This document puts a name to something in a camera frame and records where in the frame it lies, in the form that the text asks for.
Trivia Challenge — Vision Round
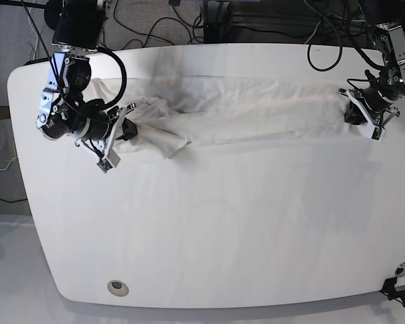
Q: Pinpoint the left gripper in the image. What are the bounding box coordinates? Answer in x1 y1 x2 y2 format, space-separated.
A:
338 86 400 127

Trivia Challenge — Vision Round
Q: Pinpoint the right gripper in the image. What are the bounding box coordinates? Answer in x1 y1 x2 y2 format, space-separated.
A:
75 103 138 159

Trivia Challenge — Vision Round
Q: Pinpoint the white printed T-shirt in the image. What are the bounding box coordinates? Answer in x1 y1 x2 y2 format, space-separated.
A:
87 76 369 160

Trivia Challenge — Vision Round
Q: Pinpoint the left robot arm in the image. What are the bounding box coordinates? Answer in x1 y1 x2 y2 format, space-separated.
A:
340 1 405 129

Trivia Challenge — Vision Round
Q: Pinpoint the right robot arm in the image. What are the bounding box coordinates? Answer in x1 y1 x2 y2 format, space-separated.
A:
36 1 138 165

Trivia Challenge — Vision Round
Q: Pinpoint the black table clamp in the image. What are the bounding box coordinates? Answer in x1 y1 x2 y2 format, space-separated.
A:
380 277 405 308

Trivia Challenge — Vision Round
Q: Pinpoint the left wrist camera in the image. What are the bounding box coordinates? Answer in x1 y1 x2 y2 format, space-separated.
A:
363 123 385 142

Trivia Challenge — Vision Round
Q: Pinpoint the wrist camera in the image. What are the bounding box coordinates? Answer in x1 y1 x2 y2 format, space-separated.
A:
363 123 385 142
97 151 121 173

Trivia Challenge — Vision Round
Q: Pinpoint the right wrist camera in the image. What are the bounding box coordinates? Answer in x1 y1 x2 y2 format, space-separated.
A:
97 151 121 173

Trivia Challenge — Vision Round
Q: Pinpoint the left table cable grommet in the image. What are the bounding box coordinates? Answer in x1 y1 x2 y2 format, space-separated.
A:
107 280 129 297

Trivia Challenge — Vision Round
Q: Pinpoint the table cable grommet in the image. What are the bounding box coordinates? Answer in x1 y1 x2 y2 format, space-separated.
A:
395 261 405 278
107 280 129 297

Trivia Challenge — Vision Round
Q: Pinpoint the right table cable grommet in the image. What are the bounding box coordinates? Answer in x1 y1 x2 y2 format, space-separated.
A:
395 261 405 278

